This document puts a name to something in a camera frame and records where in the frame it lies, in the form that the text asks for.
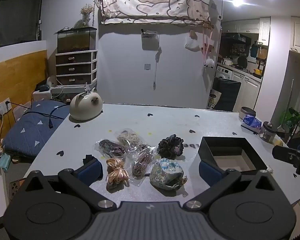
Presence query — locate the clear wall pocket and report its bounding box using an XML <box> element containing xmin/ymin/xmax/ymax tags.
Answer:
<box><xmin>141</xmin><ymin>29</ymin><xmax>160</xmax><ymax>51</ymax></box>

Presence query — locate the gold satin bow scrunchie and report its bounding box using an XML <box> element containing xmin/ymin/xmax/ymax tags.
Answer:
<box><xmin>105</xmin><ymin>158</ymin><xmax>130</xmax><ymax>190</ymax></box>

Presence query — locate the dried flower bouquet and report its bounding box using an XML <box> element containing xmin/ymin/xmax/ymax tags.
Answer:
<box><xmin>80</xmin><ymin>4</ymin><xmax>94</xmax><ymax>28</ymax></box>

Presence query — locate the black power cable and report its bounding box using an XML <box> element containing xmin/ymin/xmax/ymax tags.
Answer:
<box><xmin>9</xmin><ymin>102</ymin><xmax>68</xmax><ymax>129</ymax></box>

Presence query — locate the printed pink cloth cover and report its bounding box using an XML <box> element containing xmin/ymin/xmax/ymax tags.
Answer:
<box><xmin>94</xmin><ymin>0</ymin><xmax>212</xmax><ymax>26</ymax></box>

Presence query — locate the packet of beige hair ties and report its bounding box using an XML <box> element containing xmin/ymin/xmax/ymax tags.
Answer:
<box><xmin>116</xmin><ymin>128</ymin><xmax>143</xmax><ymax>150</ymax></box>

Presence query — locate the round metal tin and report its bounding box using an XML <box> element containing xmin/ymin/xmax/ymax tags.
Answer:
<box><xmin>238</xmin><ymin>106</ymin><xmax>257</xmax><ymax>120</ymax></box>

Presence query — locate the white washing machine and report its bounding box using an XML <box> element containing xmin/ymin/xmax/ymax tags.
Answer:
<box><xmin>215</xmin><ymin>65</ymin><xmax>233</xmax><ymax>81</ymax></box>

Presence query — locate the blue tissue packet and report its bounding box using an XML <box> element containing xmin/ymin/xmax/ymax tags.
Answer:
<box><xmin>241</xmin><ymin>114</ymin><xmax>262</xmax><ymax>133</ymax></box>

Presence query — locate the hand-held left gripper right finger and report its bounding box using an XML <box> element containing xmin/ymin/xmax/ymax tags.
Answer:
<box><xmin>183</xmin><ymin>160</ymin><xmax>285</xmax><ymax>211</ymax></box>

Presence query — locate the black laundry bin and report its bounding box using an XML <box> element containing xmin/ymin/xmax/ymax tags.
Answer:
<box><xmin>211</xmin><ymin>77</ymin><xmax>241</xmax><ymax>112</ymax></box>

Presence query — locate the green bag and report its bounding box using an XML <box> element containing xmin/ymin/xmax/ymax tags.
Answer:
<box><xmin>281</xmin><ymin>107</ymin><xmax>300</xmax><ymax>131</ymax></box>

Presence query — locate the white wall socket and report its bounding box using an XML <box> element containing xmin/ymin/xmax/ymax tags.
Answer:
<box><xmin>0</xmin><ymin>97</ymin><xmax>13</xmax><ymax>119</ymax></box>

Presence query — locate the white drawer unit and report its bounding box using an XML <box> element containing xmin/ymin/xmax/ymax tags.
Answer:
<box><xmin>55</xmin><ymin>50</ymin><xmax>98</xmax><ymax>86</ymax></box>

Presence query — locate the white plastic bag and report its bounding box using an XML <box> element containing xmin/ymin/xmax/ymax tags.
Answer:
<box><xmin>185</xmin><ymin>30</ymin><xmax>199</xmax><ymax>52</ymax></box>

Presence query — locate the hanging grey cord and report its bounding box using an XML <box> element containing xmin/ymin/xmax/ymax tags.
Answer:
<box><xmin>153</xmin><ymin>47</ymin><xmax>163</xmax><ymax>91</ymax></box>

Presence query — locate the dark purple scrunchie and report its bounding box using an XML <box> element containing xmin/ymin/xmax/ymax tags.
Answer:
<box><xmin>157</xmin><ymin>134</ymin><xmax>185</xmax><ymax>159</ymax></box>

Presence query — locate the cream cat-shaped ornament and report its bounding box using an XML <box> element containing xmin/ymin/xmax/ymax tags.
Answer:
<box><xmin>69</xmin><ymin>83</ymin><xmax>104</xmax><ymax>121</ymax></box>

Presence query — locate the packet of dark hair ties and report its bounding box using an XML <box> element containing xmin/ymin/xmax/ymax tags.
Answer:
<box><xmin>95</xmin><ymin>139</ymin><xmax>127</xmax><ymax>159</ymax></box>

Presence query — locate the pink white hanging plush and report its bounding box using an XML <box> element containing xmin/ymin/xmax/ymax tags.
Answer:
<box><xmin>201</xmin><ymin>27</ymin><xmax>216</xmax><ymax>68</ymax></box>

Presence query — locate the white box with dark lid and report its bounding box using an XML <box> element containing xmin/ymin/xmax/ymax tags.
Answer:
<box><xmin>32</xmin><ymin>84</ymin><xmax>52</xmax><ymax>102</ymax></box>

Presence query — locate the yellow printed bag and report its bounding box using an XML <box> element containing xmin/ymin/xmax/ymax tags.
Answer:
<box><xmin>207</xmin><ymin>89</ymin><xmax>222</xmax><ymax>109</ymax></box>

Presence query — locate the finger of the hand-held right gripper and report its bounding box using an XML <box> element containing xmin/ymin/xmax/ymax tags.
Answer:
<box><xmin>272</xmin><ymin>144</ymin><xmax>300</xmax><ymax>167</ymax></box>

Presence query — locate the teal tissue pack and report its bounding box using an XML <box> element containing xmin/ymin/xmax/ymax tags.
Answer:
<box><xmin>0</xmin><ymin>153</ymin><xmax>12</xmax><ymax>172</ymax></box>

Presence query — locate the glass fish tank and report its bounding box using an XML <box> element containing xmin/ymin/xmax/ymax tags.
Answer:
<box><xmin>57</xmin><ymin>27</ymin><xmax>98</xmax><ymax>54</ymax></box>

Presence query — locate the blue triangle-print cushion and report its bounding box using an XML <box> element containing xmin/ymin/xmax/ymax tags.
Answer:
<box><xmin>2</xmin><ymin>100</ymin><xmax>71</xmax><ymax>158</ymax></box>

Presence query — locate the brown phone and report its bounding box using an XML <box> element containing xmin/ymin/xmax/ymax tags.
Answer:
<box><xmin>9</xmin><ymin>179</ymin><xmax>26</xmax><ymax>198</ymax></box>

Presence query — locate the dark window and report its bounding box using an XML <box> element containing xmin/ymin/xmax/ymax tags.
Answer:
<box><xmin>0</xmin><ymin>0</ymin><xmax>47</xmax><ymax>48</ymax></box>

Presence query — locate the packet of brown hair ties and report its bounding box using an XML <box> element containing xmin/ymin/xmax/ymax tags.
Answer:
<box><xmin>130</xmin><ymin>144</ymin><xmax>157</xmax><ymax>186</ymax></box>

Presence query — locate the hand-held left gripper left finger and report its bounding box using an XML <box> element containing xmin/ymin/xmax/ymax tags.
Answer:
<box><xmin>18</xmin><ymin>159</ymin><xmax>117</xmax><ymax>212</ymax></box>

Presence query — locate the blue floral scrunchie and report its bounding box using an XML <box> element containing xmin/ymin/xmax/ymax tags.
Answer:
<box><xmin>149</xmin><ymin>158</ymin><xmax>188</xmax><ymax>191</ymax></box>

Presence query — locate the black box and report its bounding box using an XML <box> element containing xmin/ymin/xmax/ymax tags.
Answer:
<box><xmin>198</xmin><ymin>137</ymin><xmax>268</xmax><ymax>176</ymax></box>

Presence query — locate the white lower kitchen cabinet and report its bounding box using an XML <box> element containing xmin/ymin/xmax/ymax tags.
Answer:
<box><xmin>231</xmin><ymin>70</ymin><xmax>262</xmax><ymax>113</ymax></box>

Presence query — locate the glass jar with dark lid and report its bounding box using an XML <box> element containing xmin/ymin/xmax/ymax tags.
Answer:
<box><xmin>261</xmin><ymin>121</ymin><xmax>278</xmax><ymax>142</ymax></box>

